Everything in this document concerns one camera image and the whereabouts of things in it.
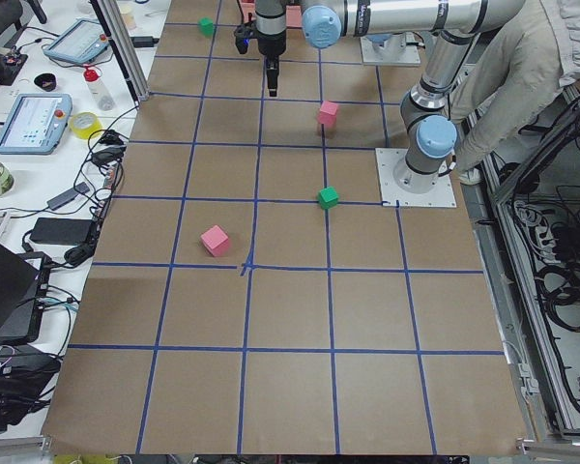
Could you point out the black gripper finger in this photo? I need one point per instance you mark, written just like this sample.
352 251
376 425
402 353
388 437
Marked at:
275 76
270 76

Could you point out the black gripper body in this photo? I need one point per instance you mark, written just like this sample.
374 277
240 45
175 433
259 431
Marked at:
271 44

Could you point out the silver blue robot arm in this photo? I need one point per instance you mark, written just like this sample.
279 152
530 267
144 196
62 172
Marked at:
455 23

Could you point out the pink plastic bin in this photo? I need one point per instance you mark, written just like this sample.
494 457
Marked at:
293 12

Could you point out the green cube far corner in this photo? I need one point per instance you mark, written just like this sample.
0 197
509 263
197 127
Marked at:
206 26

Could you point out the tall pink block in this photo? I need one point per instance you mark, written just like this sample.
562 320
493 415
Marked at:
327 115

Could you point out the green cube near base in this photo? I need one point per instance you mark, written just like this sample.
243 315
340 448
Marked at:
327 198

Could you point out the red capped squeeze bottle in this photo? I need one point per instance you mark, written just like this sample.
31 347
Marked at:
98 90

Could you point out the pink cube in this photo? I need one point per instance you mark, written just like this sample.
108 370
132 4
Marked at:
216 241

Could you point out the far teach pendant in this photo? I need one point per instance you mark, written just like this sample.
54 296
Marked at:
81 44

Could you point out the teach pendant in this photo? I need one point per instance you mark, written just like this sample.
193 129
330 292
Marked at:
35 124
81 44

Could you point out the yellow tape roll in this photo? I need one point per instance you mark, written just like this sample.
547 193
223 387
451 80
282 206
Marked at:
85 125

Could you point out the black small bowl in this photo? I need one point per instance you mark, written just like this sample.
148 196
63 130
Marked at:
46 81

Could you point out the grey usb hub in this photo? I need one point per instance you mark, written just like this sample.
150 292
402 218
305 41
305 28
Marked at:
67 196

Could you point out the brown paper table cover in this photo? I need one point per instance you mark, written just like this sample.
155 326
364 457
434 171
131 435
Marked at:
361 329

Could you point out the near teach pendant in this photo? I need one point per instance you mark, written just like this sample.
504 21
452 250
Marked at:
35 124

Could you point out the person in beige clothes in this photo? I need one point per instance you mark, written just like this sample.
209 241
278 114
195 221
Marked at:
524 68

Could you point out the black power adapter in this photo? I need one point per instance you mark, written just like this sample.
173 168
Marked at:
61 231

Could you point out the black laptop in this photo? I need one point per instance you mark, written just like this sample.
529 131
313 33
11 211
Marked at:
23 280

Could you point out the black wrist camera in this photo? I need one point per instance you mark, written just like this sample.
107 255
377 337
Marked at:
243 34

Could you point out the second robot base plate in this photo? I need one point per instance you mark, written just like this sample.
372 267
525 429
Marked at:
401 50

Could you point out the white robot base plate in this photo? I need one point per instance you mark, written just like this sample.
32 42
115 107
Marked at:
402 187

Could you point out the aluminium frame post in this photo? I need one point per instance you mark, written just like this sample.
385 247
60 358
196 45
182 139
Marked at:
109 17

